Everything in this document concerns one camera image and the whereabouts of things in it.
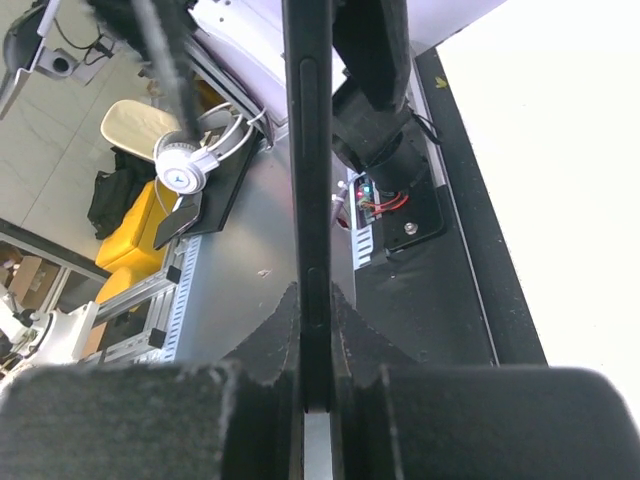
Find black smartphone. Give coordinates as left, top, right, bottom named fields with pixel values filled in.
left=283, top=1, right=332, bottom=412

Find beige chair seat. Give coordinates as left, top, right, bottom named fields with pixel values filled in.
left=100, top=99, right=180, bottom=162

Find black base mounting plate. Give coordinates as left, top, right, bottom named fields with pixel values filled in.
left=355, top=49, right=547, bottom=366

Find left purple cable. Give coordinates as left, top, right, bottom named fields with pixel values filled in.
left=330, top=179, right=351, bottom=231

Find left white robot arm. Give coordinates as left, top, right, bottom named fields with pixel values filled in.
left=184, top=1, right=413, bottom=199

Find yellow box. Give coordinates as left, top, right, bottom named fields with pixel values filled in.
left=95, top=181, right=177, bottom=304

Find left white cable duct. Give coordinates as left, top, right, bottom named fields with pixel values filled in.
left=347, top=170, right=381, bottom=271

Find black bag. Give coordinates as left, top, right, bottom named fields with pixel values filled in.
left=87, top=147, right=156, bottom=240

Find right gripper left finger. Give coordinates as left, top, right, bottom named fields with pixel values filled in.
left=1, top=285, right=303, bottom=479

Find white headphones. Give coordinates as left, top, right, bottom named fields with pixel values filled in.
left=153, top=102, right=267, bottom=195

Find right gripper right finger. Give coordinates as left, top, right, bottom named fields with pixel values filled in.
left=331, top=289, right=639, bottom=479

